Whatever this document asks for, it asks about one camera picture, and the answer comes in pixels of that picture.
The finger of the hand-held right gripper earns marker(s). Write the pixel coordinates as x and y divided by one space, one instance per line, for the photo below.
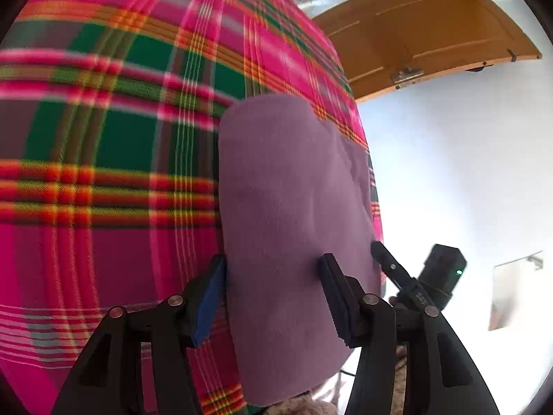
391 268

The plaid bed sheet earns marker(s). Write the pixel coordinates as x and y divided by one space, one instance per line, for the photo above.
108 138

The purple fleece pants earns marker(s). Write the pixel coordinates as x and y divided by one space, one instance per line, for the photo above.
293 224

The pale flat board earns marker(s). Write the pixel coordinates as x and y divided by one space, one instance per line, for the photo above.
516 294

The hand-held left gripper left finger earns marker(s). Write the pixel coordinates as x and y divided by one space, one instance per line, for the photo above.
211 307

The wooden door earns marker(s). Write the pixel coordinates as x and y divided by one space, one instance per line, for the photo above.
423 30

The metal door lock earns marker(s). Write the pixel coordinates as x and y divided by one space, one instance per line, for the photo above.
407 75

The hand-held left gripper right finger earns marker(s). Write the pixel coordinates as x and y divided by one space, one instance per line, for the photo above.
335 307

